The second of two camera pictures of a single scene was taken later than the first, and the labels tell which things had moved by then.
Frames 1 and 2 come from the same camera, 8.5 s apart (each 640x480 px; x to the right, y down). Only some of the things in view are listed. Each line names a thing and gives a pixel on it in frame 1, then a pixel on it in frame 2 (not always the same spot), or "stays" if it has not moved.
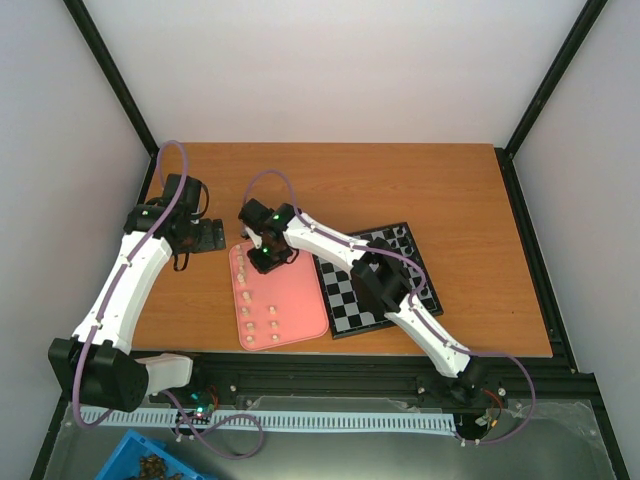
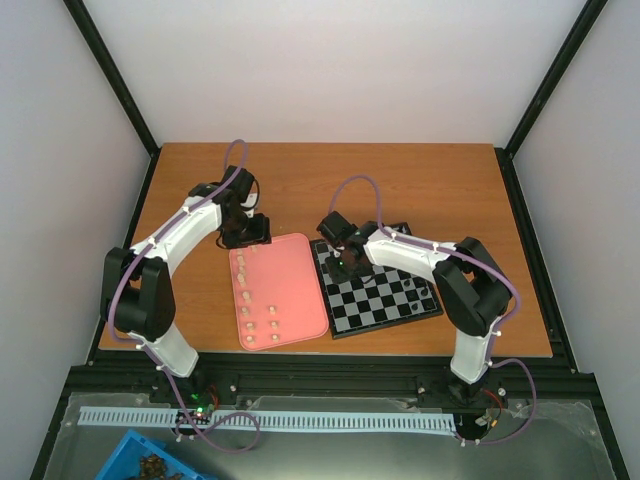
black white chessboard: [347, 310] stays
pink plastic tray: [280, 308] stays
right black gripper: [265, 268] -> [337, 276]
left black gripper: [207, 237] -> [261, 236]
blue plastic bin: [140, 457] stays
